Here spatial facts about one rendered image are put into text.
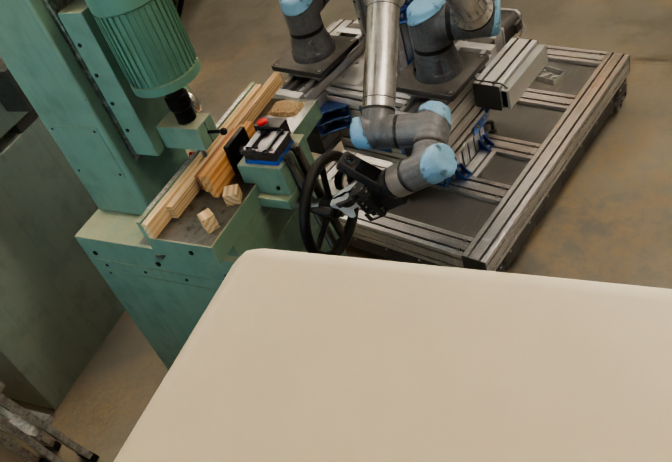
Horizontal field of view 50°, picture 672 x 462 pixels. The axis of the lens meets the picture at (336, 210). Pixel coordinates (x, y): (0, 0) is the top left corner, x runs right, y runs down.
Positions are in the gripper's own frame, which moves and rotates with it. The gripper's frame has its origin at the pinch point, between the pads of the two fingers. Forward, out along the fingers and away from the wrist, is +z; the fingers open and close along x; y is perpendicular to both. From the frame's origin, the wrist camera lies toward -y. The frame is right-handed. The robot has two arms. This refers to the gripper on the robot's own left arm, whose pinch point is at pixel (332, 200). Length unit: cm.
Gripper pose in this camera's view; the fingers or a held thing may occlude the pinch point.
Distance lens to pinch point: 173.0
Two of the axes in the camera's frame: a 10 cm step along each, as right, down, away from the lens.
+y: 6.7, 6.7, 3.2
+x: 4.0, -6.9, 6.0
